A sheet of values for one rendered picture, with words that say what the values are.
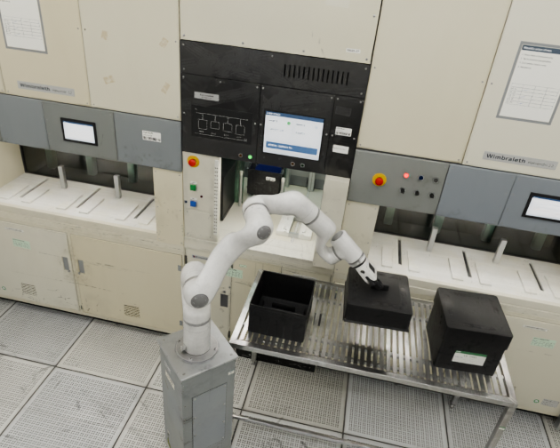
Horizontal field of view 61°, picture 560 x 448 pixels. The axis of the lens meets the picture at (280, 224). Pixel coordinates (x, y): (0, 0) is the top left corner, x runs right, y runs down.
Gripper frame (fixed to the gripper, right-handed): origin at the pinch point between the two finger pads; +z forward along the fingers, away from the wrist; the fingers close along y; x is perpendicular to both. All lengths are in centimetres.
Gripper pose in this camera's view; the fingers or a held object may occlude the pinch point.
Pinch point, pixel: (378, 284)
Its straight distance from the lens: 221.9
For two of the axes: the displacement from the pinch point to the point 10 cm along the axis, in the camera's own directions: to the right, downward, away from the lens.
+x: -7.6, 4.9, 4.3
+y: 1.5, -5.0, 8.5
